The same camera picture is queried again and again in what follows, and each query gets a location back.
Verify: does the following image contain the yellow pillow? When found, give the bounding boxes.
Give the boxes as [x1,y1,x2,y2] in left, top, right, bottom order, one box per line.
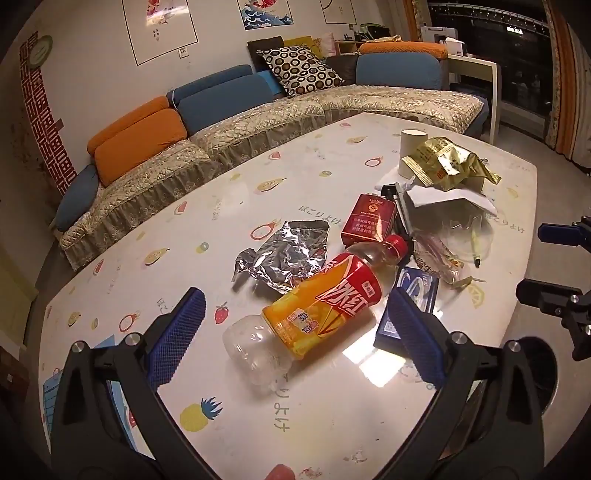
[283,37,324,61]

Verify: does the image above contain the yellow pen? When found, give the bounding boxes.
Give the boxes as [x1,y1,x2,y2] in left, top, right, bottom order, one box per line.
[470,220,484,269]

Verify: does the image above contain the brown leather pillow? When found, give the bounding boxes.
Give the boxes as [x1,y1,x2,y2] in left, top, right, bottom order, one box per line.
[323,55,361,86]

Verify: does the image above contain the white side table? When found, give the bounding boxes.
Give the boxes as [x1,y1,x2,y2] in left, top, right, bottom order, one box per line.
[445,54,502,144]

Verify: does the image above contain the circle print pillow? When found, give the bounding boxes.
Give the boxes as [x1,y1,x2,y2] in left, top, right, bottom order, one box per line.
[256,45,345,99]

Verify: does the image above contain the orange patterned curtain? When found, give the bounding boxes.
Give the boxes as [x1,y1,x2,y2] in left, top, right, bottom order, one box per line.
[402,0,430,41]
[545,9,591,171]

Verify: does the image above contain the white printer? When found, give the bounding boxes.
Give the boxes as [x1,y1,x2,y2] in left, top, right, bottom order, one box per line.
[420,25,460,42]

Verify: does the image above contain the red cigarette box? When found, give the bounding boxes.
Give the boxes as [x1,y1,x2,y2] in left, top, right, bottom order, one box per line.
[341,194,398,246]

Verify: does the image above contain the textured orange sofa cushion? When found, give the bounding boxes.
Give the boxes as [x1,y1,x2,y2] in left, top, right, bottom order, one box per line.
[358,41,448,61]

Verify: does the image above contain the dark brown pillow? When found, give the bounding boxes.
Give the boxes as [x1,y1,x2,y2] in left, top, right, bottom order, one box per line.
[247,36,284,70]

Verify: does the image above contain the red flower wall poster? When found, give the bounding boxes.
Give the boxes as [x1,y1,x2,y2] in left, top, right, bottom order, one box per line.
[121,0,199,65]

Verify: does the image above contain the wide blue sofa cushion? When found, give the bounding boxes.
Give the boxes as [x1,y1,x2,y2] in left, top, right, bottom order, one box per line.
[355,52,441,90]

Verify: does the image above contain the clear snack wrapper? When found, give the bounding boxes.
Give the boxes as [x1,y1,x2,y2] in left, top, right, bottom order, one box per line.
[413,231,485,290]

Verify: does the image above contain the gold snack bag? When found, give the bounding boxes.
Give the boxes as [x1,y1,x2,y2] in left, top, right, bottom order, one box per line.
[401,137,503,191]

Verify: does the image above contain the wave wall poster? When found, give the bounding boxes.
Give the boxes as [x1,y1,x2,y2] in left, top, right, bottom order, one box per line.
[237,0,295,31]

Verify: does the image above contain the clear plastic lid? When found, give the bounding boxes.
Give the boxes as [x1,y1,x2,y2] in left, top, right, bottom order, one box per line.
[416,203,495,269]

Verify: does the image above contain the red patterned wall decal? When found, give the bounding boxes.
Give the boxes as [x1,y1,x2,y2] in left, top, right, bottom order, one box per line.
[18,32,78,195]

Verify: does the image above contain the dark window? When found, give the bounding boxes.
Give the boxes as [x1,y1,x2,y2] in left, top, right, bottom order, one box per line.
[427,0,555,139]

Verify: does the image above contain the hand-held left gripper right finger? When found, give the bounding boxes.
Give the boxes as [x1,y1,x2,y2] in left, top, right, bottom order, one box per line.
[374,288,546,480]

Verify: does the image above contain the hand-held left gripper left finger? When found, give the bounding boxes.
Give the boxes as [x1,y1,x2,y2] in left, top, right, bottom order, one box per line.
[48,287,220,480]

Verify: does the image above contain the gray pen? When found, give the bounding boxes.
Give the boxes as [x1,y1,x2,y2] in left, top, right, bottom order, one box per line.
[381,182,415,241]

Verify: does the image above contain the sofa with beige quilted cover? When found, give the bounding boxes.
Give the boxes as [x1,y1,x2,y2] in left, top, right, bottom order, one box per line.
[51,39,490,273]

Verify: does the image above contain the blue card box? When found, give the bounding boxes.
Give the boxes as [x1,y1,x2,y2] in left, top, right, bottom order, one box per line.
[374,267,440,358]

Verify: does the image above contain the blue sofa bolster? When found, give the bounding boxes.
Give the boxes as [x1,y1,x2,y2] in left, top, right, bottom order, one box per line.
[54,164,100,232]

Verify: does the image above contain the white tissue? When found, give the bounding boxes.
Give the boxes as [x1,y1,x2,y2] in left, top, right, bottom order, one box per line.
[406,181,498,216]

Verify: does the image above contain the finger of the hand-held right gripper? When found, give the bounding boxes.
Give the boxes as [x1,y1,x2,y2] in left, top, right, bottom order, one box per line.
[516,278,591,361]
[537,220,591,254]

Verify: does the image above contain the plastic bottle orange red label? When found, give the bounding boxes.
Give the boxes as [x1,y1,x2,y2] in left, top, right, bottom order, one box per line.
[222,234,413,394]

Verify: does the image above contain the silver foil wrapper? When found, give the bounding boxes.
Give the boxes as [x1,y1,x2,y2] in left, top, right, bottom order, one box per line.
[231,220,329,296]

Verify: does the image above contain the green round wall clock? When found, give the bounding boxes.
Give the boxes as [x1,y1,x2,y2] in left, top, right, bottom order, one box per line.
[27,34,52,68]

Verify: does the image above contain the light blue pillow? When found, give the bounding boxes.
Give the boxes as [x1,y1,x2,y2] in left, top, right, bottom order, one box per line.
[254,69,284,97]

